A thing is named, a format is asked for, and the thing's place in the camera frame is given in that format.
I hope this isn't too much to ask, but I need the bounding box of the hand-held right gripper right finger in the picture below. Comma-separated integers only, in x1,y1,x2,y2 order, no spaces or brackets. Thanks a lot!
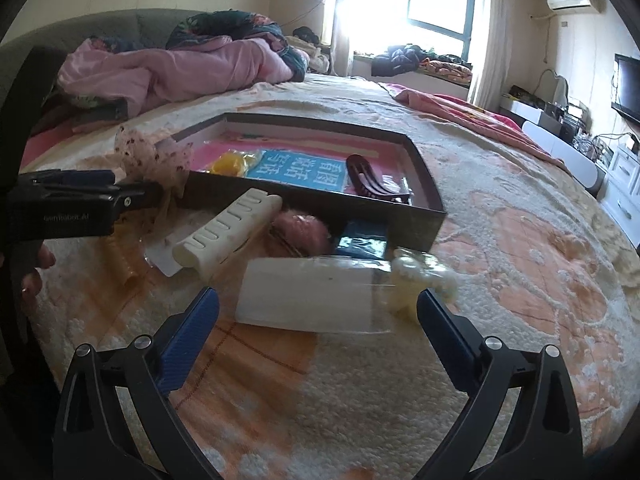
416,288,586,480

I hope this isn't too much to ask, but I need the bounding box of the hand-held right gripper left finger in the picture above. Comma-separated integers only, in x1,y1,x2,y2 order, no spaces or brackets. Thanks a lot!
52,287,221,480

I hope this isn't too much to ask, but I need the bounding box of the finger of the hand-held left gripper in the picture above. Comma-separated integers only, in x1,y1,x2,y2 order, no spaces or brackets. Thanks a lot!
20,169,118,190
45,181,166,211

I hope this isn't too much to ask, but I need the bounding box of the floral fabric scrunchie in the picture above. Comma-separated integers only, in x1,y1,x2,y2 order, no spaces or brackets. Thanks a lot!
115,122,197,222

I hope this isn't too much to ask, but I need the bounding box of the white card bag green bead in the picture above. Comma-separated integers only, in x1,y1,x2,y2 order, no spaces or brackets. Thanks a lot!
146,236,182,277

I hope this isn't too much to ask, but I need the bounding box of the amber spiral hair tie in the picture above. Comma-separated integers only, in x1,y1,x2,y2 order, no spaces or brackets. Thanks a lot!
106,236,139,287

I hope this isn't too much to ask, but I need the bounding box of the white claw hair clip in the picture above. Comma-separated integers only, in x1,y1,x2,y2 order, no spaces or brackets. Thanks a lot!
171,187,284,283

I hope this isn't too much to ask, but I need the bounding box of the white earring card bag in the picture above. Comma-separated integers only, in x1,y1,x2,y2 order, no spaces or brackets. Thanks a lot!
235,256,396,336

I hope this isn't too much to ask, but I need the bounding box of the dark tray pink interior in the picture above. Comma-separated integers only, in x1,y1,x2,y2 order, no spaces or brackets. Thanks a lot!
170,112,448,254

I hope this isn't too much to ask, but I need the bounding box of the blue item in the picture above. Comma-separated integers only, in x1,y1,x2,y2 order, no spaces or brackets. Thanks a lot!
332,217,392,262

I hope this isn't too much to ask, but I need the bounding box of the pink fluffy hair clip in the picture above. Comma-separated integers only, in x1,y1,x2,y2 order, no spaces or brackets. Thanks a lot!
270,208,334,259

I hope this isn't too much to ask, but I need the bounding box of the person's left hand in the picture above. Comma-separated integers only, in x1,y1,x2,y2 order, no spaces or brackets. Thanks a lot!
18,241,57,320

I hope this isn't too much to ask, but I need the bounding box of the pink quilt with floral cover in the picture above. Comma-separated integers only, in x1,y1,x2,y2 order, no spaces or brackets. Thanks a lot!
30,10,313,136

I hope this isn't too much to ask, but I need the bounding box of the grey-green padded headboard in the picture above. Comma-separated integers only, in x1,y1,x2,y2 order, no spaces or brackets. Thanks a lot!
0,7,236,66

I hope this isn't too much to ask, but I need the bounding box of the dark red hair clip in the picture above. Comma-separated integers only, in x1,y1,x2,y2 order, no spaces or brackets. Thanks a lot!
346,154,414,206

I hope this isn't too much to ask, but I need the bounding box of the pink blanket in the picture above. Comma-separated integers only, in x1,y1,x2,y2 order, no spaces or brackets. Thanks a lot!
380,82,576,177

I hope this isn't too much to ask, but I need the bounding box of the white bed footboard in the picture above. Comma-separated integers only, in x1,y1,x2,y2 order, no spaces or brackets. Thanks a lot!
521,120,609,199

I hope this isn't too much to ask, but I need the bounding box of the white drawer cabinet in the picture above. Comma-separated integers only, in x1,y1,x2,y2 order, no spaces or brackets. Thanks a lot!
599,144,640,248

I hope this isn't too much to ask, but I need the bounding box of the white dressing desk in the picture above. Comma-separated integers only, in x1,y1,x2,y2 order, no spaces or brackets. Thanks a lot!
499,94,568,137

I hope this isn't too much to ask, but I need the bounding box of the colourful folded cloth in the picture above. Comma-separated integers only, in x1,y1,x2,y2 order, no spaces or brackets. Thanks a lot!
420,55,474,80

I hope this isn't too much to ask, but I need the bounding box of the vanity mirror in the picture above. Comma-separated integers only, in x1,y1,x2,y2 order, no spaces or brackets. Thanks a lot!
537,67,571,107

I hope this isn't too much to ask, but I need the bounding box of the sheer white curtain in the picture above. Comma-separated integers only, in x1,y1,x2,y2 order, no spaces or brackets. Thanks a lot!
329,0,362,79

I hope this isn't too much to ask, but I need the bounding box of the dark jacket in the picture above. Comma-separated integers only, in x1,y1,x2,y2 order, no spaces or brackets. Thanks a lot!
372,43,430,77

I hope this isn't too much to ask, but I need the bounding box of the cream curtain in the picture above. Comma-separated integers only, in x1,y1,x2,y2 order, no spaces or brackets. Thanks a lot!
467,0,512,111

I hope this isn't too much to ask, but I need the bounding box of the black television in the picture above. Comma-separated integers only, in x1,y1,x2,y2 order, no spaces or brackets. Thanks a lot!
611,52,640,126

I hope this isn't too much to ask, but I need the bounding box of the yellow hair tie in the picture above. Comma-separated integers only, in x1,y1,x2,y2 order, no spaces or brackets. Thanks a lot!
206,151,249,179

